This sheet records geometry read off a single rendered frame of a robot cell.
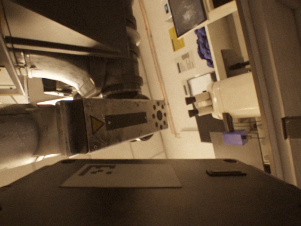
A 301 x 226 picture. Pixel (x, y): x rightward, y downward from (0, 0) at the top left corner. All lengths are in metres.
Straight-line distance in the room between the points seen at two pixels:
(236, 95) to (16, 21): 0.76
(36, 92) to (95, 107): 2.01
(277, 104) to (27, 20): 0.74
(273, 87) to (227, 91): 0.19
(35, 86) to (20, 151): 2.00
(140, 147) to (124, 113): 2.31
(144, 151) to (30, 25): 2.46
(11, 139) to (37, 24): 0.16
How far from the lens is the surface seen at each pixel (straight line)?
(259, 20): 0.76
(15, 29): 0.31
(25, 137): 0.27
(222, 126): 1.69
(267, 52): 0.74
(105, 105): 0.27
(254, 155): 1.21
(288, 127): 0.28
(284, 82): 0.97
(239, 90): 0.81
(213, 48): 1.52
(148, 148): 2.67
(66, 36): 0.31
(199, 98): 0.90
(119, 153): 2.44
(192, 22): 1.29
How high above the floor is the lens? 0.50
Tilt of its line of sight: 55 degrees up
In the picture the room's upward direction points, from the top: 99 degrees counter-clockwise
